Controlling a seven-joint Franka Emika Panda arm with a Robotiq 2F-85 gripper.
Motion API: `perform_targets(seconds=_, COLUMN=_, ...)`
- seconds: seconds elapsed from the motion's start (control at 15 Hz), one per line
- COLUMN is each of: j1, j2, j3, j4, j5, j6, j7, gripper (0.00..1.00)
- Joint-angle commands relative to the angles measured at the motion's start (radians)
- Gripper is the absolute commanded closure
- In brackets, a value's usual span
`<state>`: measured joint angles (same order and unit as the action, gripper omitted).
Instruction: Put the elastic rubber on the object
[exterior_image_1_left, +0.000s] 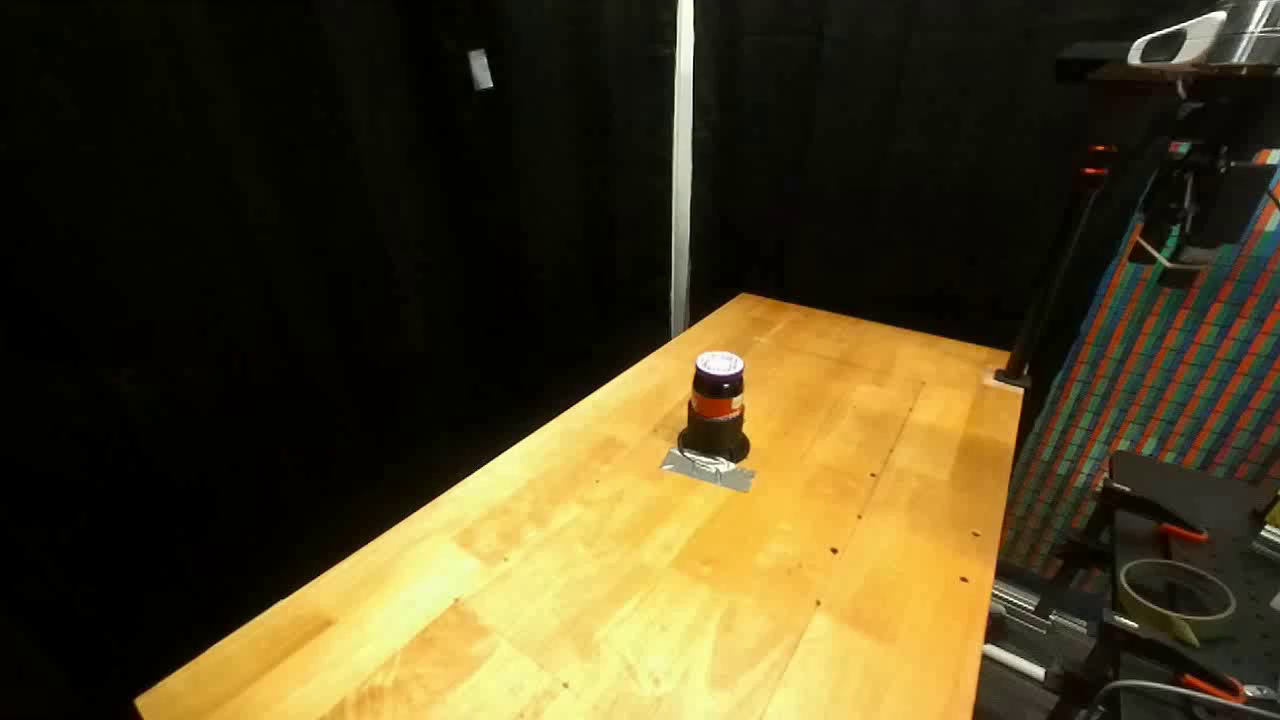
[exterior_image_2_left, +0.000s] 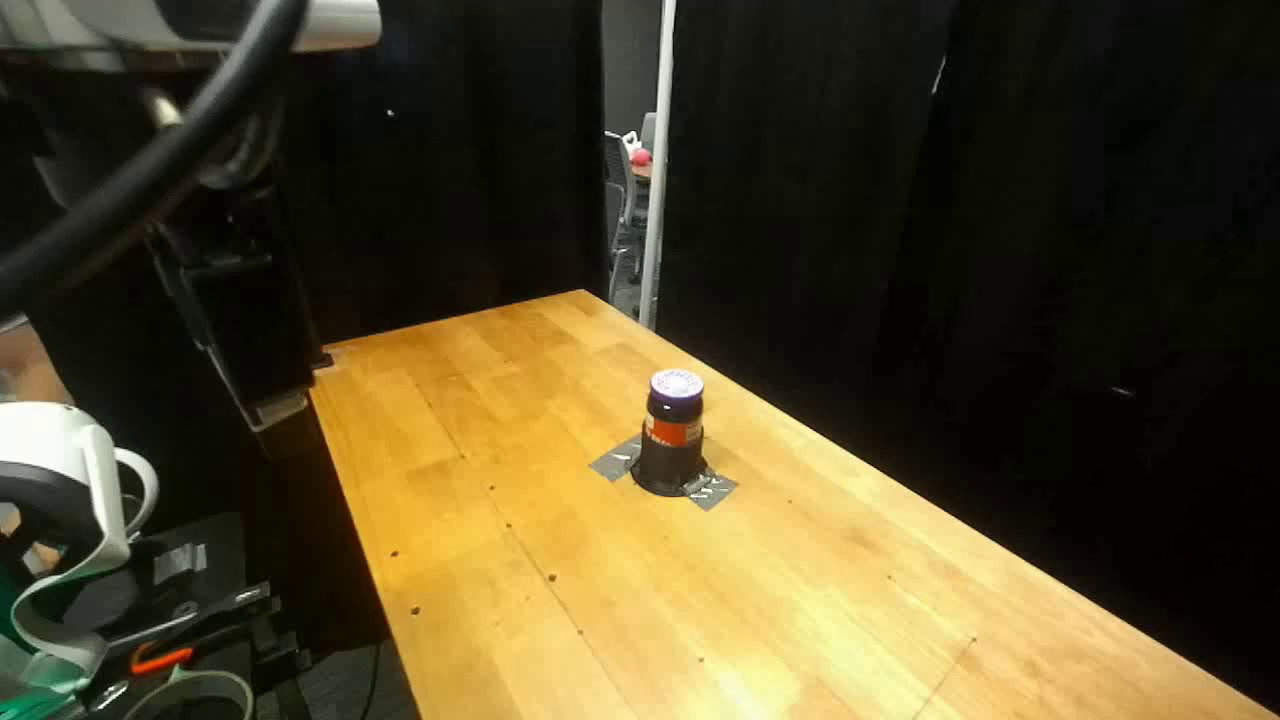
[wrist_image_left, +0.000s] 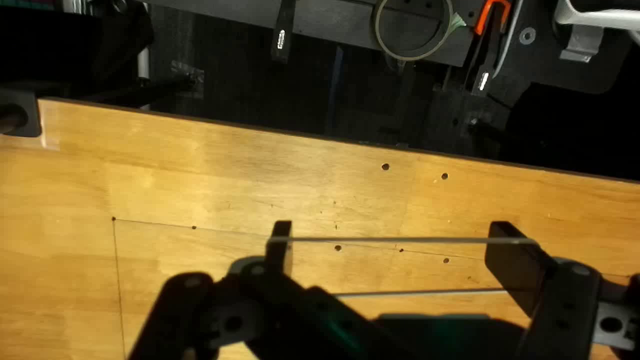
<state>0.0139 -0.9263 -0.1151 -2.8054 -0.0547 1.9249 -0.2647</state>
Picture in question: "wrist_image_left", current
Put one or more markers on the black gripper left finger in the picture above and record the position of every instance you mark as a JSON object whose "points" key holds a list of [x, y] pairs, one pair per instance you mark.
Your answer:
{"points": [[279, 247]]}

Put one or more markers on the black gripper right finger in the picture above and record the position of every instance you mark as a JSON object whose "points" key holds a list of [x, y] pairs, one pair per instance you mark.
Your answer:
{"points": [[518, 264]]}

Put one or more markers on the thin elastic rubber band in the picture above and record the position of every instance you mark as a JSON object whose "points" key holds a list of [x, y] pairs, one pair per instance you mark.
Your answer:
{"points": [[392, 266]]}

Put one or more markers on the black table corner clamp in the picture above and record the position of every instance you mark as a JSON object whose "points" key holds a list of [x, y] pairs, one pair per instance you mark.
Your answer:
{"points": [[19, 113]]}

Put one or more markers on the black handled clamp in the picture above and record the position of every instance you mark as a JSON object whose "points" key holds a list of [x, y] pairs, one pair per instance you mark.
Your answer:
{"points": [[282, 33]]}

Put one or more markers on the orange handled clamp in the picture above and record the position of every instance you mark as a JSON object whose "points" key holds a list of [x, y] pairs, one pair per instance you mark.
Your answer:
{"points": [[493, 9]]}

